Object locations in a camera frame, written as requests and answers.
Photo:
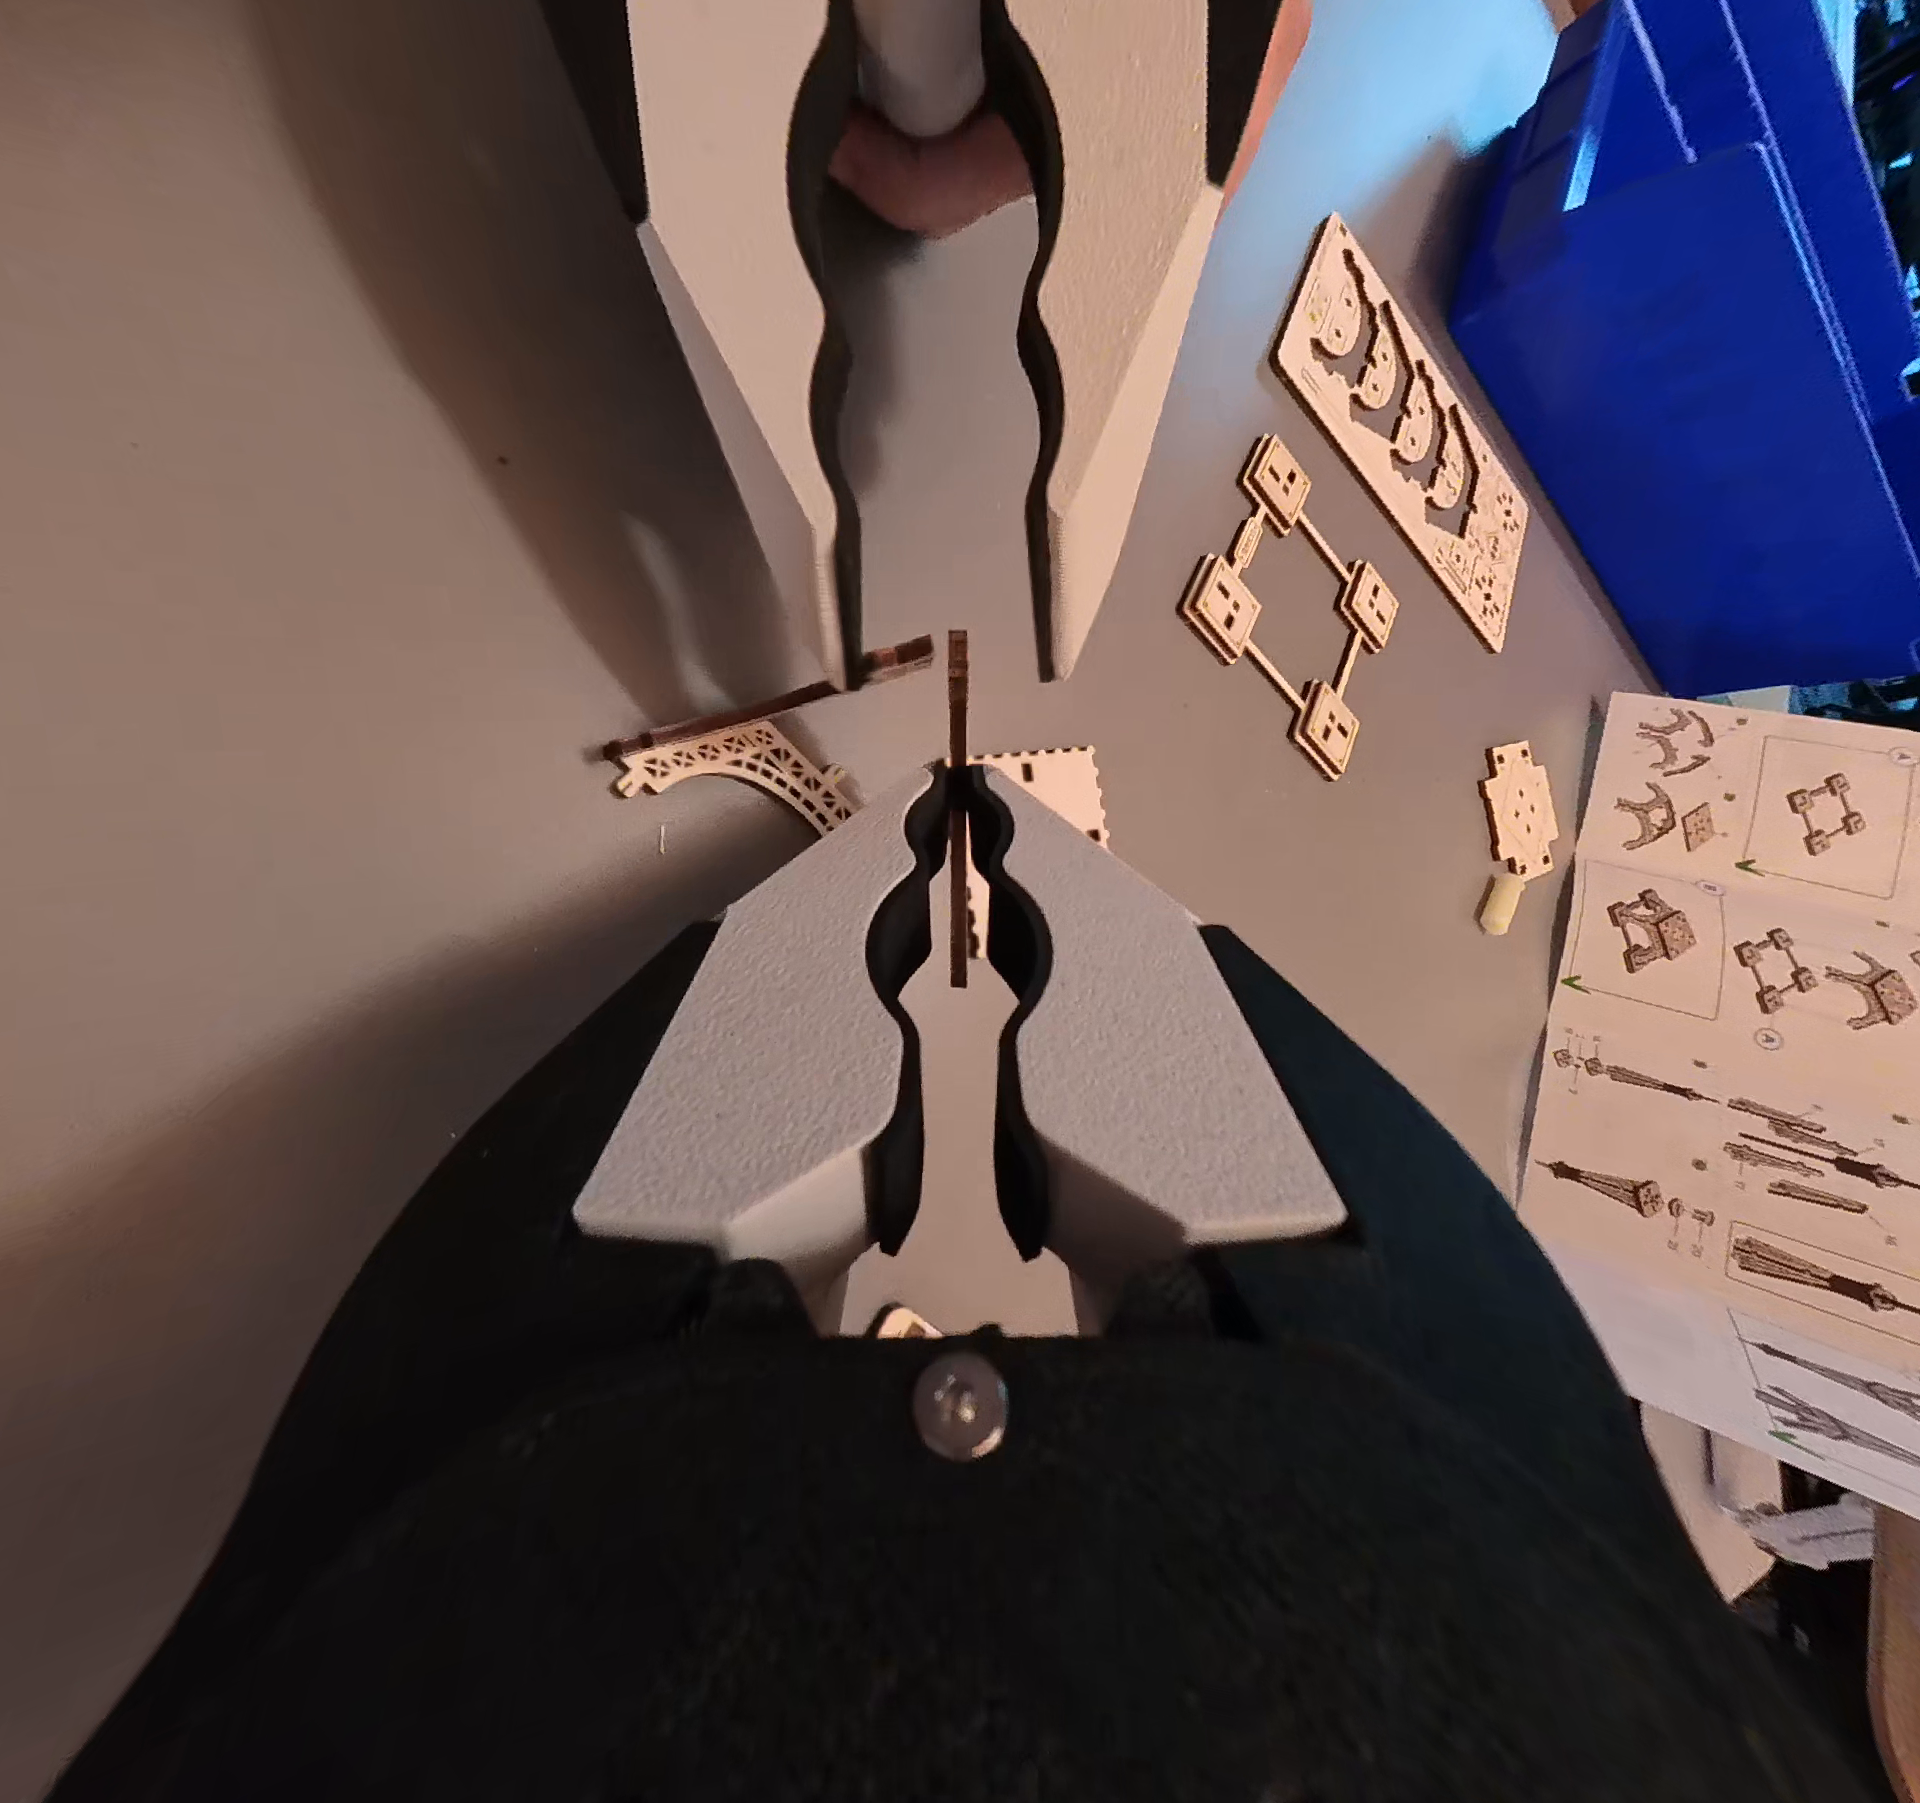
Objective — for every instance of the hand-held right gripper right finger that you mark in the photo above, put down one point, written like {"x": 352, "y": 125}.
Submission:
{"x": 1184, "y": 1083}

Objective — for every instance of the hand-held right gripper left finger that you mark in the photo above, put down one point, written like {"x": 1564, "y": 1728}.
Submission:
{"x": 734, "y": 1083}

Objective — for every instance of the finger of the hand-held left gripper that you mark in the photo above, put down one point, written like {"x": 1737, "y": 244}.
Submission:
{"x": 704, "y": 107}
{"x": 1124, "y": 107}

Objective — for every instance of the grey desk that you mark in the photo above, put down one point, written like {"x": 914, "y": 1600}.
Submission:
{"x": 298, "y": 484}

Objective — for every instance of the person's left hand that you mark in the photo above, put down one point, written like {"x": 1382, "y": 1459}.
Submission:
{"x": 917, "y": 176}

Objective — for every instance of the square toothed wooden plate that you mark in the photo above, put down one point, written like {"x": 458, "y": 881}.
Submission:
{"x": 1056, "y": 776}

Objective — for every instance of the small pale wax stick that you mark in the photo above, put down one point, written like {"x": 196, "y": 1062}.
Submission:
{"x": 1498, "y": 907}

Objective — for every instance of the small cross-shaped wooden plate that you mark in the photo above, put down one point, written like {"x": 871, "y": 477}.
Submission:
{"x": 1519, "y": 805}

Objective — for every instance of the folded black-white instruction sheet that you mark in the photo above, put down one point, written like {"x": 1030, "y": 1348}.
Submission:
{"x": 1725, "y": 1083}

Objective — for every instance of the wooden sheet with arch cutouts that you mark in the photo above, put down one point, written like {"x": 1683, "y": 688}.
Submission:
{"x": 1485, "y": 557}

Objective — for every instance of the wooden square frame piece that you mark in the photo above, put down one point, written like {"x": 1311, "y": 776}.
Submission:
{"x": 1275, "y": 474}

